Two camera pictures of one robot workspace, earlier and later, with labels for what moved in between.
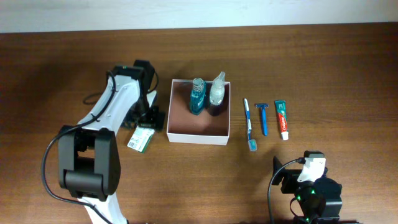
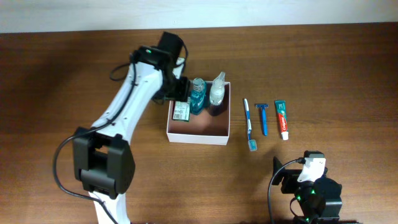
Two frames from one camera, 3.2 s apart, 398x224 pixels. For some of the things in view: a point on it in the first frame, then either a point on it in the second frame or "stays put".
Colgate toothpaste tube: [281, 109] stays put
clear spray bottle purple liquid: [217, 89] stays put
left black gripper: [148, 117] to [181, 90]
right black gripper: [286, 179] stays put
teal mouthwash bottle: [198, 97] stays put
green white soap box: [140, 138] to [181, 111]
